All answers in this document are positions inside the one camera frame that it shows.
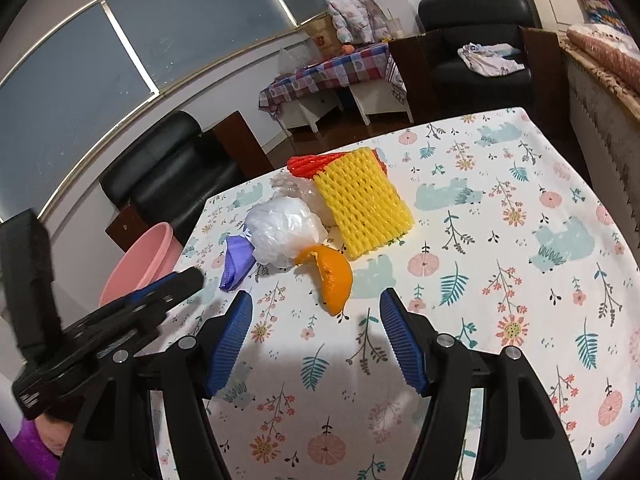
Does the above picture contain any pink plastic bucket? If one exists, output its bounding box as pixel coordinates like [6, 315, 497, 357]
[98, 222, 183, 308]

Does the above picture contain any person's left forearm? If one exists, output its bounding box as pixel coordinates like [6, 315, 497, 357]
[10, 407, 73, 473]

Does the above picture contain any red foam net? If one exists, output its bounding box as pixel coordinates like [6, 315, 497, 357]
[287, 151, 388, 181]

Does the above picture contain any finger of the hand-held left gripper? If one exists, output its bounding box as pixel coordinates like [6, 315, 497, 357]
[125, 280, 173, 303]
[60, 266, 205, 361]

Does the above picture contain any floral bear tablecloth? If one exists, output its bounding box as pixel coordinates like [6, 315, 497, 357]
[150, 106, 633, 480]

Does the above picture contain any pink dotted quilt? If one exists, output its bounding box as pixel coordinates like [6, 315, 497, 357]
[566, 22, 640, 93]

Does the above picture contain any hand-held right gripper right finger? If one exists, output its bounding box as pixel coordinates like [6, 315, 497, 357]
[379, 287, 583, 480]

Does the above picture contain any purple plastic bag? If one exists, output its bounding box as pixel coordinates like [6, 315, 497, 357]
[219, 234, 257, 292]

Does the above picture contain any orange peel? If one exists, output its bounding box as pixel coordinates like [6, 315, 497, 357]
[294, 244, 354, 317]

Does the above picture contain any crumpled pale cloth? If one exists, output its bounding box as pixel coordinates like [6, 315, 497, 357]
[459, 42, 527, 77]

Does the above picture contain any brown paper bag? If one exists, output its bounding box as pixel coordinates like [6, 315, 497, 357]
[306, 12, 341, 58]

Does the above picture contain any floral puffy jacket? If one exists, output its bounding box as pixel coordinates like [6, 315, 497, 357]
[315, 0, 390, 43]

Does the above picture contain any cup with straw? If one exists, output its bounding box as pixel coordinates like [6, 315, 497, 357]
[385, 9, 405, 40]

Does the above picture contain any white plastic bag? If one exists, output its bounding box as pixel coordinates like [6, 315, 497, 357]
[245, 196, 327, 268]

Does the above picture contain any black leather armchair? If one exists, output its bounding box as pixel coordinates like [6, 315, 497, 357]
[100, 110, 276, 256]
[387, 0, 573, 123]

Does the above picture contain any bed with patterned blanket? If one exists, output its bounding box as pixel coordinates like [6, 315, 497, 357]
[557, 35, 640, 221]

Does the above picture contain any colourful striped pillow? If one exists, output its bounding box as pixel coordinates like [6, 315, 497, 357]
[572, 0, 628, 36]

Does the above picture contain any white cabinet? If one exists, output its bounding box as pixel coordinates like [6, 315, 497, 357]
[282, 92, 345, 133]
[347, 80, 413, 127]

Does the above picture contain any checked tablecloth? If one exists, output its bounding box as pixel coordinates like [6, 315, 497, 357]
[258, 42, 407, 118]

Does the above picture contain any yellow foam net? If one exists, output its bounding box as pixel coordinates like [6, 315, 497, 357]
[312, 146, 415, 262]

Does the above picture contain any window with blue blinds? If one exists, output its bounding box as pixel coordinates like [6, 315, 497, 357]
[0, 0, 361, 226]

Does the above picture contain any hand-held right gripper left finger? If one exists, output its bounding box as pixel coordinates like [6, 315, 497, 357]
[57, 290, 254, 480]

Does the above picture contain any clear plastic bag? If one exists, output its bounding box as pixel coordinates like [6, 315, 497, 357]
[277, 46, 311, 78]
[270, 172, 331, 226]

